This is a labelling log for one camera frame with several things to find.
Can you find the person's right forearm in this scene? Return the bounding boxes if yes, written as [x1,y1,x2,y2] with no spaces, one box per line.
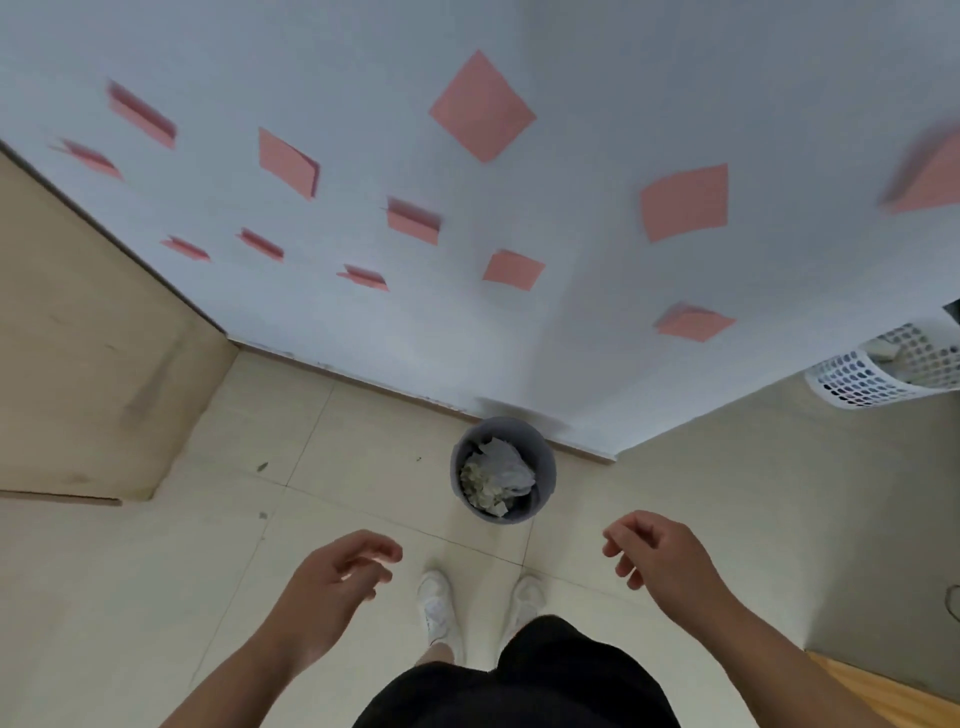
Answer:
[688,598,885,728]

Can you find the grey round trash bin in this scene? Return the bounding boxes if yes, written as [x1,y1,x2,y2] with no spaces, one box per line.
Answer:
[450,417,558,525]

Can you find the white perforated plastic basket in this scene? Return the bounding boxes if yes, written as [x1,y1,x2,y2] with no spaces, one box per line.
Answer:
[804,316,960,411]

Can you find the group of pink sticky notes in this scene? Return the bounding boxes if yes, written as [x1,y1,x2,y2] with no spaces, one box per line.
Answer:
[48,49,960,345]

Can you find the person's left hand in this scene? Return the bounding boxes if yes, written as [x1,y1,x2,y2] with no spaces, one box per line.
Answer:
[262,529,405,678]

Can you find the person's left leg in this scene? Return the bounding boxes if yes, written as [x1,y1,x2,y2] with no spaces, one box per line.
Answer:
[414,639,460,671]

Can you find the person's white left shoe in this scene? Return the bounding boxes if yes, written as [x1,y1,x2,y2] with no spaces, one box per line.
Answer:
[416,570,467,663]

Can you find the light wooden furniture edge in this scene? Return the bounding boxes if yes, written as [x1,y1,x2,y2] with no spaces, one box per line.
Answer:
[805,650,960,728]

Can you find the person's white shoe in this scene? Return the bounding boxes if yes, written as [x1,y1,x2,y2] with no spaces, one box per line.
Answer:
[416,570,467,663]
[508,575,548,640]

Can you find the crumpled white paper waste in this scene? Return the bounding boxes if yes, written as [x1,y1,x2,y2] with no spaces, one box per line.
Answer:
[459,438,537,518]

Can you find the beige wooden door panel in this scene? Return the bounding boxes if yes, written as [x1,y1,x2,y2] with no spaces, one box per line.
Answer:
[0,142,240,506]

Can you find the person's black shorts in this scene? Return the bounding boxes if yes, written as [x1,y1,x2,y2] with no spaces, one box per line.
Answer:
[352,615,681,728]

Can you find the person's right hand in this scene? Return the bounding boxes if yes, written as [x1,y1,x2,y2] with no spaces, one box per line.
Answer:
[601,510,733,636]

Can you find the brown baseboard strip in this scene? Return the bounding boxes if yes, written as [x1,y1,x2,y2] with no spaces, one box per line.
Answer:
[227,339,618,464]

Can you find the person's white right shoe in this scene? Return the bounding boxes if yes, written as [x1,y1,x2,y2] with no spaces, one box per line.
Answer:
[508,575,548,640]

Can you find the person's left forearm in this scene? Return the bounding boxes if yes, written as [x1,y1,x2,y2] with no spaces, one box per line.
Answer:
[159,627,318,728]

